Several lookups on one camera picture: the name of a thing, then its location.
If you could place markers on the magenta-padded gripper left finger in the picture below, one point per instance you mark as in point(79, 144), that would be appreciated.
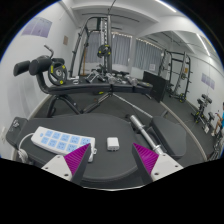
point(58, 166)

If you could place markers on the black power rack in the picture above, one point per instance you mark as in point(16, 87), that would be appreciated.
point(166, 73)

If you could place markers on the wide black padded bench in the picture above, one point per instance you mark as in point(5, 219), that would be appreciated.
point(110, 126)

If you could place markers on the small purple wall poster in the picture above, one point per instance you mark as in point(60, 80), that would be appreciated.
point(208, 80)

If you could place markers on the black bench with leg rollers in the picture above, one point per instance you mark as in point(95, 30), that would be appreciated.
point(86, 88)

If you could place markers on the black yellow exercise machine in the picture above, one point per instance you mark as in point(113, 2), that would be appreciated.
point(201, 111)

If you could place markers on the person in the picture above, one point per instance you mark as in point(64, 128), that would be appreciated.
point(220, 120)

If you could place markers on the long ceiling light strip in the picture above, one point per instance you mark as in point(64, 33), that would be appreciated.
point(203, 44)
point(165, 6)

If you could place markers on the white power strip blue sockets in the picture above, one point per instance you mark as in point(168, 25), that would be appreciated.
point(56, 140)

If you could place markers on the black padded seat cushion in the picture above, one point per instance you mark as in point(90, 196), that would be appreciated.
point(168, 135)

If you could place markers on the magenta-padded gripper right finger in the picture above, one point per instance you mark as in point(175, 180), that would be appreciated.
point(165, 165)

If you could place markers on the small brown wall notice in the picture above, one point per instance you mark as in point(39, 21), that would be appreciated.
point(65, 40)

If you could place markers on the group of chrome dumbbells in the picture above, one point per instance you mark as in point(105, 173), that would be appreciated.
point(113, 78)

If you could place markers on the small white charger block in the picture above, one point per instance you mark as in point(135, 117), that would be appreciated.
point(112, 143)

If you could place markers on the white window sign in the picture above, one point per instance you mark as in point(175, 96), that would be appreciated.
point(152, 67)

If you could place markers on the black weight plate on machine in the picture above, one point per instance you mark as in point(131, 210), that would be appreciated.
point(104, 51)

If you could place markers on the black yellow weight plate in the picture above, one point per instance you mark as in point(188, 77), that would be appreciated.
point(57, 74)

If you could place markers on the black box panel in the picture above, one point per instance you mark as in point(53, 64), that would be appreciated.
point(155, 85)

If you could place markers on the grey window curtain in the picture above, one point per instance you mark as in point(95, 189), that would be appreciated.
point(146, 55)
point(120, 48)

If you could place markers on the silver barbell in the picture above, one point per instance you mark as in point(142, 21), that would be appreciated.
point(141, 128)

